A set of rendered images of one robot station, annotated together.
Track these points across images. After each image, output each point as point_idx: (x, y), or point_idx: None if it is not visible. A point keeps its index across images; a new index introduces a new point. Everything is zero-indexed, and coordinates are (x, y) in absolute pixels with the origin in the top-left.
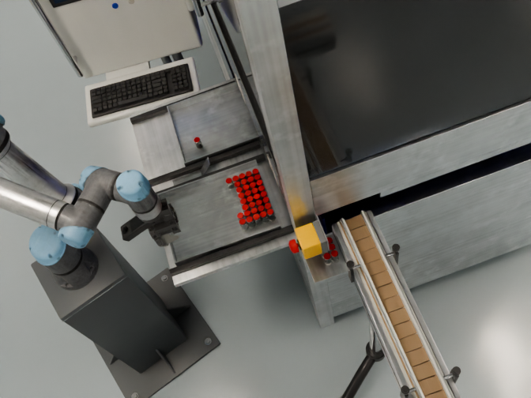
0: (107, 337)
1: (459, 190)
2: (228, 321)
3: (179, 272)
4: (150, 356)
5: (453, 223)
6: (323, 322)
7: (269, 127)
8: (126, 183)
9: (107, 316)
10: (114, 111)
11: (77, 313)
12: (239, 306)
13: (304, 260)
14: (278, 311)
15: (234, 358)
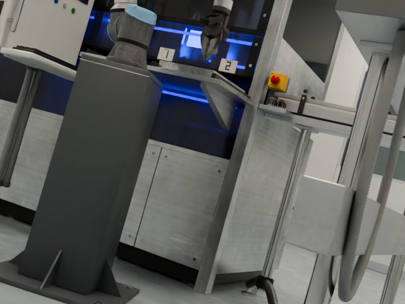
0: (129, 157)
1: (289, 132)
2: (128, 285)
3: (218, 76)
4: (101, 265)
5: (278, 175)
6: (210, 279)
7: None
8: None
9: (143, 123)
10: (48, 57)
11: (151, 82)
12: (127, 280)
13: (251, 131)
14: (163, 285)
15: (161, 300)
